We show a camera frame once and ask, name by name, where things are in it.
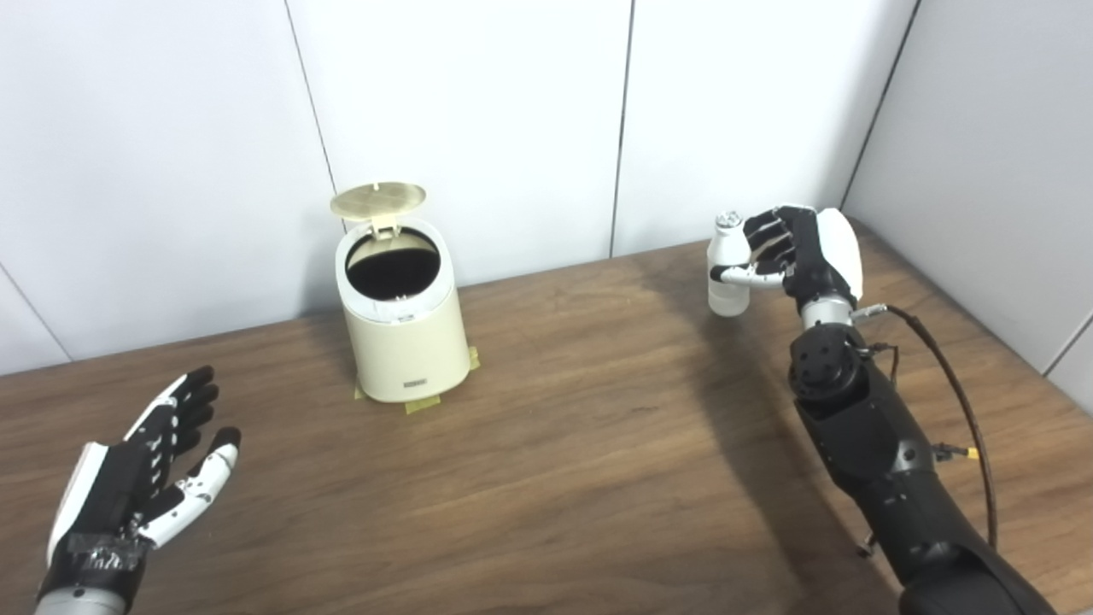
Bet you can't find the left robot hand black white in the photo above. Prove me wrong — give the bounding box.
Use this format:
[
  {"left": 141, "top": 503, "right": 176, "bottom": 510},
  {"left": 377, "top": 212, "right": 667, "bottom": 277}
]
[{"left": 38, "top": 366, "right": 242, "bottom": 599}]

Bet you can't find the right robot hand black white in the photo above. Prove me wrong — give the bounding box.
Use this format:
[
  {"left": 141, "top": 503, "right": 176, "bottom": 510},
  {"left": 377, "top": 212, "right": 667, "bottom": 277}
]
[{"left": 710, "top": 205, "right": 863, "bottom": 313}]

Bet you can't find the small white plastic bottle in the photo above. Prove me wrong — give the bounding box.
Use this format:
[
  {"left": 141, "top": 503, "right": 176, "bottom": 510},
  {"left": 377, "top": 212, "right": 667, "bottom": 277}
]
[{"left": 707, "top": 210, "right": 752, "bottom": 318}]

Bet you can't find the cream-colored bin with lid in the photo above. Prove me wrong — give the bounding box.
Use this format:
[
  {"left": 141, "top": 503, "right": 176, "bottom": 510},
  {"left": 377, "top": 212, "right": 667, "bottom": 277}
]
[{"left": 330, "top": 181, "right": 472, "bottom": 404}]

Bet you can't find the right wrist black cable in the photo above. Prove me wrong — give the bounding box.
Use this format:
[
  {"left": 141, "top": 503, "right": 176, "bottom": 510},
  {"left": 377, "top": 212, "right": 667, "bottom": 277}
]
[{"left": 854, "top": 305, "right": 1000, "bottom": 552}]

